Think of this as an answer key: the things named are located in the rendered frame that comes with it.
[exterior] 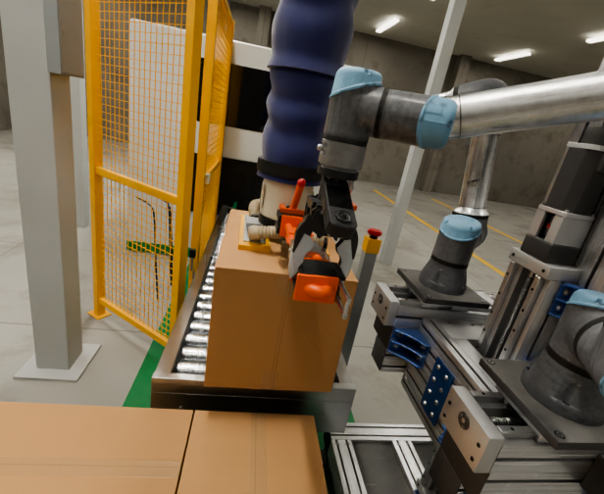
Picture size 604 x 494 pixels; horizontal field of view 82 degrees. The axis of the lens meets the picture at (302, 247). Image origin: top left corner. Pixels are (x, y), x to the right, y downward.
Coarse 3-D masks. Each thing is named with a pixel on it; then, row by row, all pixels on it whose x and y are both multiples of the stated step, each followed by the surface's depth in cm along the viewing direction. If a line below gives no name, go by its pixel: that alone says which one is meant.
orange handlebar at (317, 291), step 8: (288, 224) 91; (288, 232) 84; (312, 232) 86; (288, 240) 82; (320, 256) 73; (304, 288) 60; (312, 288) 59; (320, 288) 59; (328, 288) 60; (312, 296) 60; (320, 296) 59; (328, 296) 60
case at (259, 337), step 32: (224, 256) 99; (256, 256) 103; (224, 288) 95; (256, 288) 96; (288, 288) 97; (352, 288) 99; (224, 320) 98; (256, 320) 99; (288, 320) 101; (320, 320) 102; (224, 352) 102; (256, 352) 103; (288, 352) 105; (320, 352) 106; (224, 384) 106; (256, 384) 108; (288, 384) 109; (320, 384) 110
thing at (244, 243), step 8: (248, 216) 133; (256, 216) 126; (240, 224) 123; (240, 232) 115; (240, 240) 108; (248, 240) 108; (264, 240) 111; (240, 248) 106; (248, 248) 106; (256, 248) 107; (264, 248) 107
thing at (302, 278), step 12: (312, 264) 65; (324, 264) 66; (300, 276) 59; (312, 276) 60; (324, 276) 60; (336, 276) 61; (300, 288) 60; (336, 288) 61; (300, 300) 61; (312, 300) 61; (324, 300) 62
